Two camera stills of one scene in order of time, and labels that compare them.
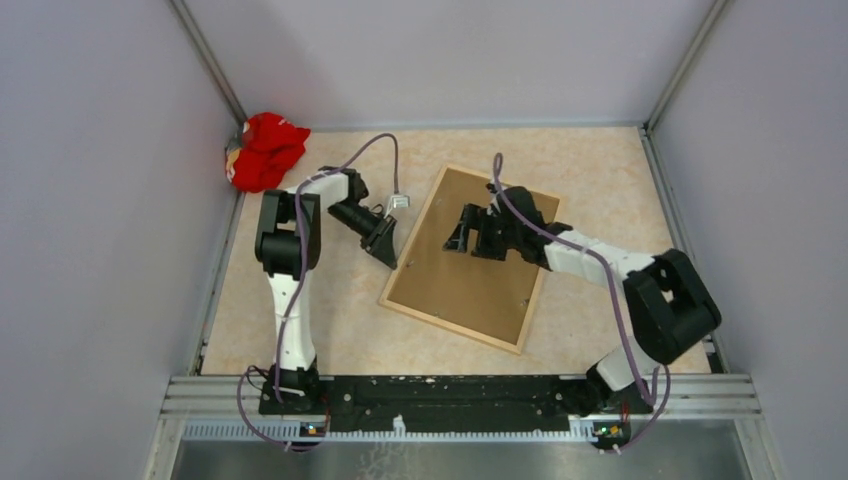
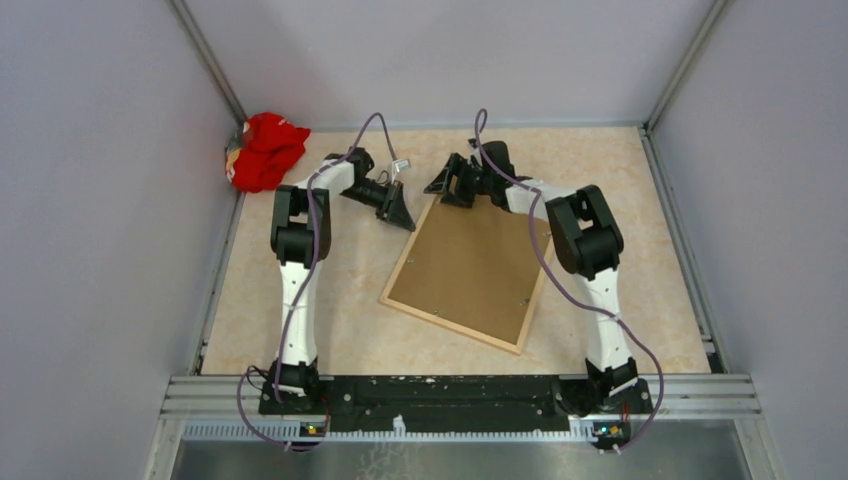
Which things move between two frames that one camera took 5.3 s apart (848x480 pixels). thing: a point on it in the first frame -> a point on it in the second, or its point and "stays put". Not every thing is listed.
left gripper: x=378 y=242 -> x=393 y=209
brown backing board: x=486 y=296 stays put
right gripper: x=474 y=217 -> x=457 y=168
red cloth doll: x=267 y=146 stays put
